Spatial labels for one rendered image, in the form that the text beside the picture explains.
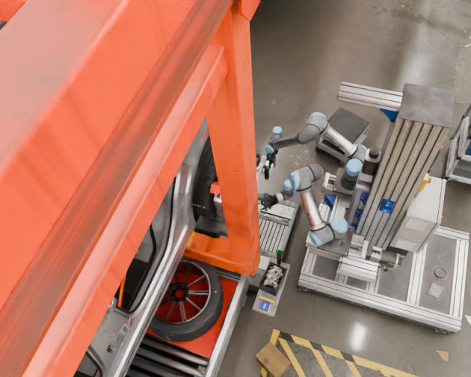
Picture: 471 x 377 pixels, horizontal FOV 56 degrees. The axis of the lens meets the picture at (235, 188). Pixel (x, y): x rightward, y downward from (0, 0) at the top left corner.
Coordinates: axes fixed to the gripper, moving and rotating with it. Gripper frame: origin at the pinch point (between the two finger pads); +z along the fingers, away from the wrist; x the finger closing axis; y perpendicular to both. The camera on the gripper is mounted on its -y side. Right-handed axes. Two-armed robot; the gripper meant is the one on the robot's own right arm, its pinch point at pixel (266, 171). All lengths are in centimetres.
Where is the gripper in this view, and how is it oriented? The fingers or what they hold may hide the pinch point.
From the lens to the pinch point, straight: 353.1
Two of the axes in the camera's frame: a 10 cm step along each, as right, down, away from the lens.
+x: 9.4, 2.4, -2.3
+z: -3.3, 8.1, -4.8
